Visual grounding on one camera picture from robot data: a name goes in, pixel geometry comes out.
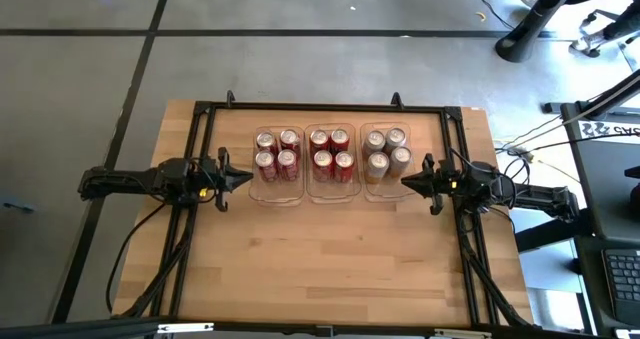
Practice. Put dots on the yellow floor scrap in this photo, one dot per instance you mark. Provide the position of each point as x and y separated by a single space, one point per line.
481 16

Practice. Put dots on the black crossbar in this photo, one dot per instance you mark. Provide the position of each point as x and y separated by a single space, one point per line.
75 331

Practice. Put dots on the red-orange soda can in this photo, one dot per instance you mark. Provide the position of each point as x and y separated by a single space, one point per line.
323 160
344 160
340 138
319 138

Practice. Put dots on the black support beam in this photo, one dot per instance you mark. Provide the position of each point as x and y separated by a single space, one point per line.
550 231

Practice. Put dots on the grey floor object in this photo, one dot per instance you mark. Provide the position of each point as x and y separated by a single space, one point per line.
17 207

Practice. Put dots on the small black camera box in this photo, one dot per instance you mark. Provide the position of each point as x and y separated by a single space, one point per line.
324 331

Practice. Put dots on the black side desk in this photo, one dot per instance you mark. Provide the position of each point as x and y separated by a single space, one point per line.
600 189

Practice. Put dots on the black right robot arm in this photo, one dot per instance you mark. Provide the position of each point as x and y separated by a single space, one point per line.
535 196

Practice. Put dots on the black keyboard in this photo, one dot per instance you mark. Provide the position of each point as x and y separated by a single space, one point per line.
625 279

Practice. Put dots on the clear plastic bin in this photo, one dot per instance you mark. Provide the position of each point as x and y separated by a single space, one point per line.
276 193
332 193
387 193

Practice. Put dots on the person's leg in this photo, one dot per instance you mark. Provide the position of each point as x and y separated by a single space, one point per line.
625 26

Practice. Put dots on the white printed label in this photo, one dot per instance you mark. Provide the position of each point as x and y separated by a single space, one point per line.
605 130

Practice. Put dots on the small black frame clamp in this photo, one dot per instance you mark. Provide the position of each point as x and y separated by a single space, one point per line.
397 99
230 97

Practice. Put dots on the silver bracket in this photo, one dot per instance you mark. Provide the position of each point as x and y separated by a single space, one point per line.
462 334
185 327

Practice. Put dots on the black diagonal pole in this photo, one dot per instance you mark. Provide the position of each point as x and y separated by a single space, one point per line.
607 96

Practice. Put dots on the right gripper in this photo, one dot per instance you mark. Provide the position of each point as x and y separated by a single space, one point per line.
445 184

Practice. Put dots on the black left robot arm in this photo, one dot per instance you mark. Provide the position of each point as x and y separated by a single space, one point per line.
125 184

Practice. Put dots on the black aluminium table frame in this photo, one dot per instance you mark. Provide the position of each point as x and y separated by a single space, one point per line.
350 107

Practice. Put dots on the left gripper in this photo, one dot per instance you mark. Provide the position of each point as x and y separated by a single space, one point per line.
210 179

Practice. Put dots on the dark red soda can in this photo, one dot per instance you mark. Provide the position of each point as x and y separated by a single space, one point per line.
286 158
266 140
289 137
265 160

